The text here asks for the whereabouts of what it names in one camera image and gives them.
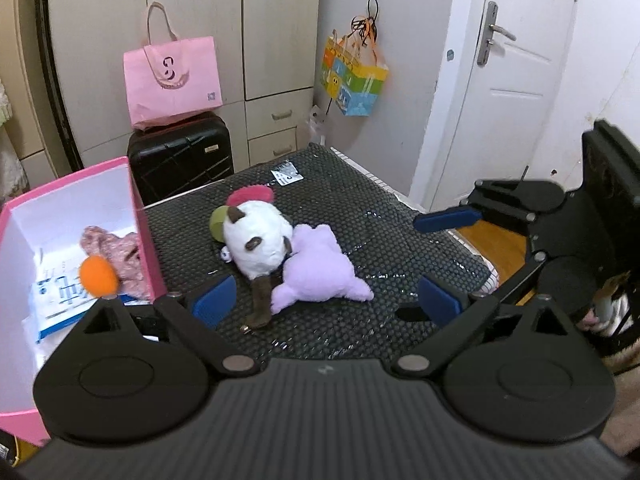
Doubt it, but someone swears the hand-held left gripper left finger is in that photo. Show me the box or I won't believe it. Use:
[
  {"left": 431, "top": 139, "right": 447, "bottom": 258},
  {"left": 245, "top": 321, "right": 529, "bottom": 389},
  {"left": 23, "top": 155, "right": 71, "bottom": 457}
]
[{"left": 80, "top": 274, "right": 261, "bottom": 378}]

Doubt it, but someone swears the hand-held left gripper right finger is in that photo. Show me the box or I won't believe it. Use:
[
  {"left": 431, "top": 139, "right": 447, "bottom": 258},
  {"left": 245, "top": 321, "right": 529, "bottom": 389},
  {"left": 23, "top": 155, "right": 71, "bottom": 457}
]
[{"left": 391, "top": 274, "right": 573, "bottom": 377}]

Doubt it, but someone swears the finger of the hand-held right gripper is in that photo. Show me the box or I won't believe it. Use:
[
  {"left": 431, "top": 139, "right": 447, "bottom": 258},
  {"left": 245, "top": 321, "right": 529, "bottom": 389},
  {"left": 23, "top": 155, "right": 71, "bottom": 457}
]
[
  {"left": 477, "top": 247, "right": 551, "bottom": 306},
  {"left": 413, "top": 178, "right": 568, "bottom": 235}
]

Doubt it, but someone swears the white panda plush toy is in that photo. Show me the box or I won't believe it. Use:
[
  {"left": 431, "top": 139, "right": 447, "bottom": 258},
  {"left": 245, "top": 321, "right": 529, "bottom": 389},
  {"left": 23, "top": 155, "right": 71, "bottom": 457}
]
[{"left": 220, "top": 200, "right": 296, "bottom": 333}]

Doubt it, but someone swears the pink cardboard box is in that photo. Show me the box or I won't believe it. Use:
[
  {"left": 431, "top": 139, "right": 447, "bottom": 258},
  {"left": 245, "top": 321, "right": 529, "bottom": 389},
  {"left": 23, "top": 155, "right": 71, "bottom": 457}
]
[{"left": 0, "top": 156, "right": 168, "bottom": 447}]

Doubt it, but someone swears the purple plush toy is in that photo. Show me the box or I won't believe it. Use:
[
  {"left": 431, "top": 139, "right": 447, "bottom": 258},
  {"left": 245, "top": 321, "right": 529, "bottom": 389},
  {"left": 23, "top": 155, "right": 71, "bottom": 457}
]
[{"left": 270, "top": 223, "right": 375, "bottom": 315}]

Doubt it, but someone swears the pink floral cloth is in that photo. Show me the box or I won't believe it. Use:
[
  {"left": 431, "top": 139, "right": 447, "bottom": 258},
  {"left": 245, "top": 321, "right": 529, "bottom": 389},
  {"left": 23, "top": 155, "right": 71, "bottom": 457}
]
[{"left": 80, "top": 226, "right": 153, "bottom": 301}]

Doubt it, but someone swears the orange plush ball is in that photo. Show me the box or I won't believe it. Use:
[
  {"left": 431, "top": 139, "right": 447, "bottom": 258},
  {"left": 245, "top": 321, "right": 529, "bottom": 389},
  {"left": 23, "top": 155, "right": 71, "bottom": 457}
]
[{"left": 79, "top": 255, "right": 121, "bottom": 298}]

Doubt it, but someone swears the white wet wipes pack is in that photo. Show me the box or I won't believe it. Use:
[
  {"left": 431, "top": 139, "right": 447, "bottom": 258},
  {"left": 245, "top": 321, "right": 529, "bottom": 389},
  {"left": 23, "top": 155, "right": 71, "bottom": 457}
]
[{"left": 30, "top": 260, "right": 146, "bottom": 345}]

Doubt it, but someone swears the person's right hand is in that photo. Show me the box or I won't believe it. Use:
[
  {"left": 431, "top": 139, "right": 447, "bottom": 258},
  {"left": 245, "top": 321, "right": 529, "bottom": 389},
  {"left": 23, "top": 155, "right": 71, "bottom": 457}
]
[{"left": 585, "top": 287, "right": 616, "bottom": 333}]

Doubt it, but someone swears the black honeycomb mat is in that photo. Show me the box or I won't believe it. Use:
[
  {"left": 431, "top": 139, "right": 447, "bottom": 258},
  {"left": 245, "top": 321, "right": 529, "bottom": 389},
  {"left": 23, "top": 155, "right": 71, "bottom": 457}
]
[{"left": 142, "top": 142, "right": 493, "bottom": 361}]

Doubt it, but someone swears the green plush ball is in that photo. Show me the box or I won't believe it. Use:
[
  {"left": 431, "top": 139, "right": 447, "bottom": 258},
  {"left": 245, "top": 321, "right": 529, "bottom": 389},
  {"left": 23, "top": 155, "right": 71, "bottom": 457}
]
[{"left": 209, "top": 205, "right": 231, "bottom": 243}]

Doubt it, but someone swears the magenta fuzzy scrunchie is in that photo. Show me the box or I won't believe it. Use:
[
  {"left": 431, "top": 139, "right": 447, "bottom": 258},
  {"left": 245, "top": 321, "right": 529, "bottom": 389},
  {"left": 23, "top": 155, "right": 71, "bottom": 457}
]
[{"left": 226, "top": 185, "right": 276, "bottom": 207}]

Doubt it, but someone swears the white label card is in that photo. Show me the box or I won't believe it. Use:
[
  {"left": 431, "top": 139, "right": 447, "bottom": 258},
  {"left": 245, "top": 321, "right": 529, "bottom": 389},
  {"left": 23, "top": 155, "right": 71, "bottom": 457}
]
[{"left": 270, "top": 160, "right": 305, "bottom": 186}]

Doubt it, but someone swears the black suitcase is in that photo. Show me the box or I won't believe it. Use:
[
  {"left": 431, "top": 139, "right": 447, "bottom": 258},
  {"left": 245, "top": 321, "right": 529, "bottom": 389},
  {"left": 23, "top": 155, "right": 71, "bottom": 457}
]
[{"left": 126, "top": 111, "right": 235, "bottom": 206}]

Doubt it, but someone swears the white plastic bag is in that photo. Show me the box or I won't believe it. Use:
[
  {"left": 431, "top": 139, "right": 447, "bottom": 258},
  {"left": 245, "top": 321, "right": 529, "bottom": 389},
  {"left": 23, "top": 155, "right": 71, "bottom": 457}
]
[{"left": 307, "top": 105, "right": 328, "bottom": 146}]

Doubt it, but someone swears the white door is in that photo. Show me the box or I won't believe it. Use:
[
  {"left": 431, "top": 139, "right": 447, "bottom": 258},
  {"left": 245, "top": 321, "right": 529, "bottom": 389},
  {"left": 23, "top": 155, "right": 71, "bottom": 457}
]
[{"left": 410, "top": 0, "right": 588, "bottom": 213}]

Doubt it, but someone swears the colourful paper gift bag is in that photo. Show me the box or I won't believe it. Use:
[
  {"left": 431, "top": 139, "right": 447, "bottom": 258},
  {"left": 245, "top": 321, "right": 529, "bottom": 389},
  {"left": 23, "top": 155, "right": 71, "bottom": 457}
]
[{"left": 321, "top": 17, "right": 389, "bottom": 117}]

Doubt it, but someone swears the pink tote bag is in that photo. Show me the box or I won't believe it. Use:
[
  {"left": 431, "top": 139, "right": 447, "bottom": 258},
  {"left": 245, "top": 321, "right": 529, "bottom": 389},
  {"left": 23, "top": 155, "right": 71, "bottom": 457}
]
[{"left": 123, "top": 2, "right": 224, "bottom": 131}]

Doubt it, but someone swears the beige wardrobe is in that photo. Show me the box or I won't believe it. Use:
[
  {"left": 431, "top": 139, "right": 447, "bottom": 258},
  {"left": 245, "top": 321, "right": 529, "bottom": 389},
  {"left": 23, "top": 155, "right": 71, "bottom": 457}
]
[{"left": 32, "top": 0, "right": 323, "bottom": 173}]

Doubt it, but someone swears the beige cabinet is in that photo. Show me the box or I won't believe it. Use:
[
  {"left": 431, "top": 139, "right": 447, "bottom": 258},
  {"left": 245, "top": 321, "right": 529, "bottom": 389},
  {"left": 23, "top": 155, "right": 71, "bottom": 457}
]
[{"left": 0, "top": 0, "right": 71, "bottom": 181}]

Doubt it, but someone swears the silver door handle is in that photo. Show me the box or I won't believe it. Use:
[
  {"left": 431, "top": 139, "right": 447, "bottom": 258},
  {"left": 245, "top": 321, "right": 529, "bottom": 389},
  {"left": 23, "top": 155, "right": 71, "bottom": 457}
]
[{"left": 477, "top": 1, "right": 517, "bottom": 66}]

